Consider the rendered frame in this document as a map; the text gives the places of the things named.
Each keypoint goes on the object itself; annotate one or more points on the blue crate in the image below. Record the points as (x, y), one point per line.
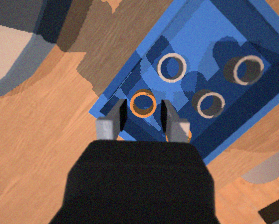
(206, 33)

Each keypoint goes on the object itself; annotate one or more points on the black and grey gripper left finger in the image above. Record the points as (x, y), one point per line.
(108, 127)

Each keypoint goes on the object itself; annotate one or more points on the grey round turntable disc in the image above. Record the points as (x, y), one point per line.
(29, 30)

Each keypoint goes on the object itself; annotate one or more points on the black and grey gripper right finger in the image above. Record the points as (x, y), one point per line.
(176, 129)

